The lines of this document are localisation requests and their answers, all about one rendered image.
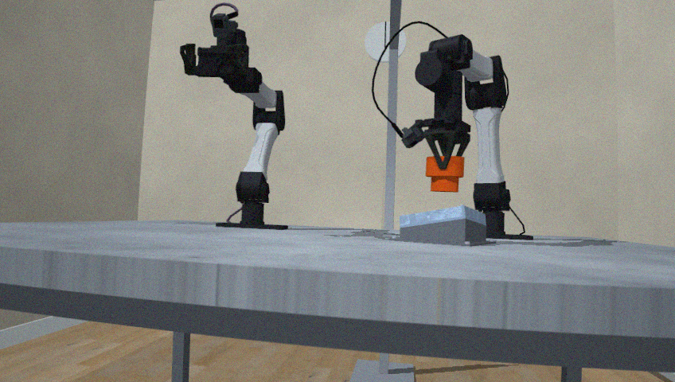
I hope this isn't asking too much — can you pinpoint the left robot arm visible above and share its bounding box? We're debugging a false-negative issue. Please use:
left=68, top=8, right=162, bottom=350
left=415, top=34, right=533, bottom=240

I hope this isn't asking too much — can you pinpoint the grey vertical pole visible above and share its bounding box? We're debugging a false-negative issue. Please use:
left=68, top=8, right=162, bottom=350
left=350, top=0, right=414, bottom=382

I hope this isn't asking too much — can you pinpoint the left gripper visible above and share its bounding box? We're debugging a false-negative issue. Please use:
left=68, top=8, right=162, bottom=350
left=408, top=94, right=470, bottom=169

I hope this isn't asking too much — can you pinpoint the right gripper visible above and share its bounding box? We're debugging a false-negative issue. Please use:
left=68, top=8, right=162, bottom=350
left=180, top=33, right=249, bottom=80

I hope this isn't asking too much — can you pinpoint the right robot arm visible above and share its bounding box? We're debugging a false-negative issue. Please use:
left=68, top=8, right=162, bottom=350
left=211, top=14, right=288, bottom=230

